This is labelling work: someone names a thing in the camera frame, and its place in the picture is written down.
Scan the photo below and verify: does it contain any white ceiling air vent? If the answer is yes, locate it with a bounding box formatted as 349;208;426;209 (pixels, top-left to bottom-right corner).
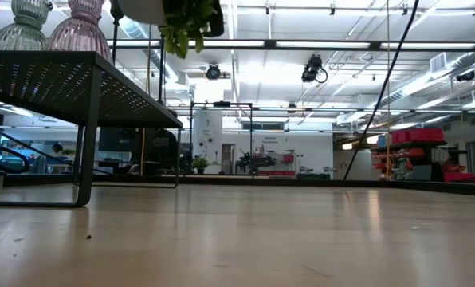
429;51;448;73

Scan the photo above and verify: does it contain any grey office chair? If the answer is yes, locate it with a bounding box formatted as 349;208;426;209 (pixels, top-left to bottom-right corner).
32;154;49;173

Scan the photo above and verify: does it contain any shelf with red bins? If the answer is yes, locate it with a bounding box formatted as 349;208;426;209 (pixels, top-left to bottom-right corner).
371;126;475;183

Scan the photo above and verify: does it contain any small potted background plant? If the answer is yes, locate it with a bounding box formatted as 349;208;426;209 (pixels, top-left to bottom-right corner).
191;156;210;175

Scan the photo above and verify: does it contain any black hanging cable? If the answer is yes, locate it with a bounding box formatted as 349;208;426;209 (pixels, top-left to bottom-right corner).
343;0;421;181

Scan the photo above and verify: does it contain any pink ribbed glass candle holder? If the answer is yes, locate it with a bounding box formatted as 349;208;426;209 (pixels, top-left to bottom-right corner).
45;0;114;64

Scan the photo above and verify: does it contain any round black ceiling lamp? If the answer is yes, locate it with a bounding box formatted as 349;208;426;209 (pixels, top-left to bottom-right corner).
205;63;222;81

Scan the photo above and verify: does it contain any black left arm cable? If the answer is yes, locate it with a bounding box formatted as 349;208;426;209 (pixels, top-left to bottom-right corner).
0;139;32;175

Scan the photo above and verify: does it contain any black ceiling camera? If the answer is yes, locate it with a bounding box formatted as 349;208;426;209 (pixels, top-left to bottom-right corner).
300;53;328;85

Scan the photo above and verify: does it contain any silver ventilation duct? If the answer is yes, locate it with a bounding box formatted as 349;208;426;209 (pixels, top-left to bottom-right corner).
375;51;475;111

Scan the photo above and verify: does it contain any black perforated metal shelf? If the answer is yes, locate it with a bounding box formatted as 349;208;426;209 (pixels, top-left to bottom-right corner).
0;49;183;209

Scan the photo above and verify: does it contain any person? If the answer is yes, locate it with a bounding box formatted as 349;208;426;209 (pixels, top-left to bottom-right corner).
48;142;65;175

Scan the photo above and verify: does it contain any black monitor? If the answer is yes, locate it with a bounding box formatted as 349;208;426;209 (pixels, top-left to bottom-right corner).
97;127;155;153

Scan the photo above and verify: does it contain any black background frame rig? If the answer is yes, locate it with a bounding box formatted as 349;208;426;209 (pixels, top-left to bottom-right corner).
188;100;254;177

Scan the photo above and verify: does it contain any green ribbed glass candle holder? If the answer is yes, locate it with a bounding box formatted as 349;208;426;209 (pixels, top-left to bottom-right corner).
0;0;54;52

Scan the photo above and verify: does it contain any yellow hanging cable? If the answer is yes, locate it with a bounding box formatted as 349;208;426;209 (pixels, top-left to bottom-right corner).
384;0;392;181

